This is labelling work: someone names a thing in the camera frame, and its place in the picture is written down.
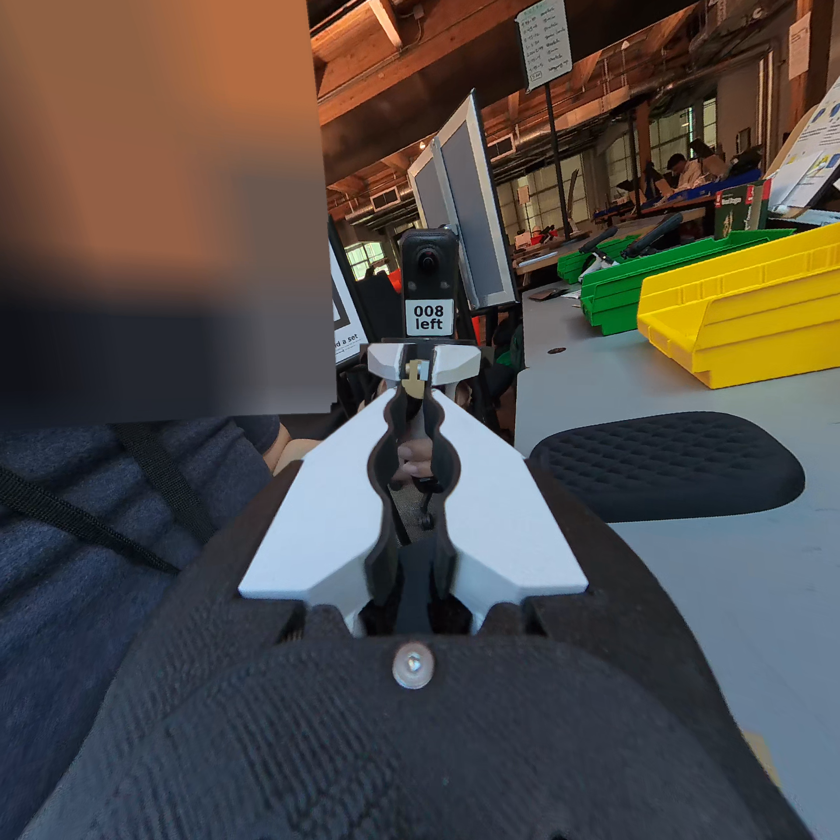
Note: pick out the whiteboard sign on pole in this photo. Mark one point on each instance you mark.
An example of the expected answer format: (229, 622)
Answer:
(544, 43)

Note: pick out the yellow plastic bin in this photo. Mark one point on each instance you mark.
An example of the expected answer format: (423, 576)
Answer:
(741, 315)

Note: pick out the white paper notice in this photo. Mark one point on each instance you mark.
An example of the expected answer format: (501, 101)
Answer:
(799, 46)

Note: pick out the black wrist rest pad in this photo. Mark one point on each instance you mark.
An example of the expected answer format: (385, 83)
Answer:
(663, 463)

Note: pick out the person's navy shirt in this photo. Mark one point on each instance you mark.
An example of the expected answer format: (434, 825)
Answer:
(98, 623)

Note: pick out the white printed poster board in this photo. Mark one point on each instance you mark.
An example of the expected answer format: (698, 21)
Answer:
(810, 151)

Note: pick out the small tan grey lego piece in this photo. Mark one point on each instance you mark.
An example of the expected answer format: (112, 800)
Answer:
(415, 380)

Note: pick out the person's left forearm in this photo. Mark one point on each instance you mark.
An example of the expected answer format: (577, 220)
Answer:
(292, 453)

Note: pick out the large white framed display panel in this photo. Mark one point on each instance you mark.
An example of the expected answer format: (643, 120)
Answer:
(476, 210)

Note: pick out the black framed marker sign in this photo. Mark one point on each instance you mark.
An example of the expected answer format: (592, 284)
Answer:
(344, 308)

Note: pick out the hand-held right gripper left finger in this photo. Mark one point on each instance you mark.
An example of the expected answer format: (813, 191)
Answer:
(315, 518)

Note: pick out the person's left hand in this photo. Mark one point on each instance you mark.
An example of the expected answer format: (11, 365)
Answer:
(413, 459)

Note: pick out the small green plastic bin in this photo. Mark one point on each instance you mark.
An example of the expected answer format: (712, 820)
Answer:
(577, 266)

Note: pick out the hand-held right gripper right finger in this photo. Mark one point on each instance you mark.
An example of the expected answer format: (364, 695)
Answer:
(518, 525)

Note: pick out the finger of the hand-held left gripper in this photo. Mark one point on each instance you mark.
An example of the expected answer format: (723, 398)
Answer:
(456, 362)
(386, 362)

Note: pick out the large green plastic bin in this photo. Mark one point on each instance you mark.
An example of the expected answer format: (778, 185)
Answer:
(630, 289)

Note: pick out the dark green lego box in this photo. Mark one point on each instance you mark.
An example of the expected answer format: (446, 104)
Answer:
(741, 208)

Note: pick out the small white framed display panel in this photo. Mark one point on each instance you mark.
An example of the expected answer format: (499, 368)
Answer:
(428, 190)

